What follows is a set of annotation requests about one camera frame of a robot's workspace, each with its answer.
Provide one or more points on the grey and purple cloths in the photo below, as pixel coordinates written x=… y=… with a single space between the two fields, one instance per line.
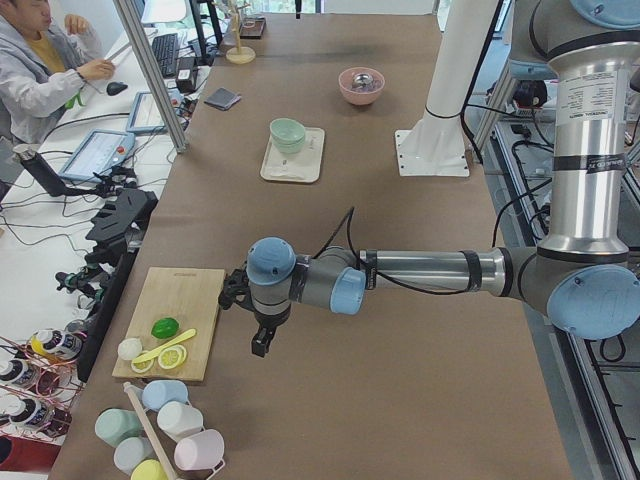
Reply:
x=222 y=99

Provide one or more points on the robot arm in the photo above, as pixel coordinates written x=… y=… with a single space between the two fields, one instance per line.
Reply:
x=577 y=275

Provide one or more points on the blue teach pendant near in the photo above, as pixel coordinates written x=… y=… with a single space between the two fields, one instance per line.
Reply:
x=96 y=155

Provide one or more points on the grey plastic cup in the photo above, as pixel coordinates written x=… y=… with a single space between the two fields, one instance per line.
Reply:
x=130 y=452

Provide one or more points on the lemon slice right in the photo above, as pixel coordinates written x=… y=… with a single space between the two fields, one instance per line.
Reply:
x=172 y=357

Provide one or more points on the cream rabbit serving tray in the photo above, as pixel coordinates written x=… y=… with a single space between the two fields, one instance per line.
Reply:
x=301 y=167

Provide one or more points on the blue plastic cup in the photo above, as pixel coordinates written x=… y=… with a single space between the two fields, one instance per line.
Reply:
x=158 y=393

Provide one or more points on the seated person grey jacket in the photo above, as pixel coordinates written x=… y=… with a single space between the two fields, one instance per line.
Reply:
x=44 y=67

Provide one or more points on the lemon slice left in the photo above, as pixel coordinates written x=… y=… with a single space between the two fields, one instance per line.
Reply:
x=142 y=366

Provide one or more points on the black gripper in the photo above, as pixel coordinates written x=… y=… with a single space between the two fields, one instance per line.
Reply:
x=265 y=321

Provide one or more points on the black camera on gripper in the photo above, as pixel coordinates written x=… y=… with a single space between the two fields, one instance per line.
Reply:
x=236 y=291

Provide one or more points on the yellow plastic cup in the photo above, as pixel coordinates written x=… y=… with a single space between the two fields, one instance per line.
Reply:
x=149 y=469

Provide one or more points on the yellow plastic knife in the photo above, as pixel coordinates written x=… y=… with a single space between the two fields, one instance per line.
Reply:
x=152 y=354

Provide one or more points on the white garlic bulb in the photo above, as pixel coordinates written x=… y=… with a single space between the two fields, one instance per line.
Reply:
x=129 y=348

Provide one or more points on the green bowl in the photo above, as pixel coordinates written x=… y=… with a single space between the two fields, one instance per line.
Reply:
x=288 y=149
x=294 y=138
x=284 y=126

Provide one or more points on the pink plastic cup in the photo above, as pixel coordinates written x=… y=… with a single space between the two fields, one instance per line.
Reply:
x=201 y=451

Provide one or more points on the green plastic cup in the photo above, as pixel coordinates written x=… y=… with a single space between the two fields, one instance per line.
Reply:
x=115 y=425

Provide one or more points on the metal ice scoop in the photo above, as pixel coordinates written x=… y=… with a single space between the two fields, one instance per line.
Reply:
x=362 y=80

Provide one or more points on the blue teach pendant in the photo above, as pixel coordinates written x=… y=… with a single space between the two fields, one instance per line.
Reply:
x=96 y=155
x=144 y=117

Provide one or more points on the black keyboard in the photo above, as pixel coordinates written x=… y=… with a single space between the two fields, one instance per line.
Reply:
x=165 y=50

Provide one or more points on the aluminium frame post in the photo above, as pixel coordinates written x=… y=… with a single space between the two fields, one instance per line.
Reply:
x=151 y=71

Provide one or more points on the lemon slice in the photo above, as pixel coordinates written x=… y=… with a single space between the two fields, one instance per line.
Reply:
x=172 y=357
x=142 y=366

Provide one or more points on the white plastic cup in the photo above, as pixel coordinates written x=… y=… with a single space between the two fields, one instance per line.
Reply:
x=178 y=420

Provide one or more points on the wooden cup tree stand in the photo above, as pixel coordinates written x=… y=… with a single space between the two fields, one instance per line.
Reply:
x=238 y=54

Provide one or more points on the green lime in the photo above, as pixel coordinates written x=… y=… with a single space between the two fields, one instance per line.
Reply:
x=165 y=328

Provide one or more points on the pink bowl with ice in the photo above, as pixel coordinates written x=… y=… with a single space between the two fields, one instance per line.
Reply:
x=360 y=97

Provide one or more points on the blue teach pendant far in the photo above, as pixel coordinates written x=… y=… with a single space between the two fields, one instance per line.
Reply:
x=144 y=117

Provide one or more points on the green bowl on tray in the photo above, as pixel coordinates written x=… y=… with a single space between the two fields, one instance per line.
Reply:
x=288 y=149

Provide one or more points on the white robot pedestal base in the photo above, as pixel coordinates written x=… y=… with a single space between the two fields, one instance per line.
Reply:
x=435 y=145

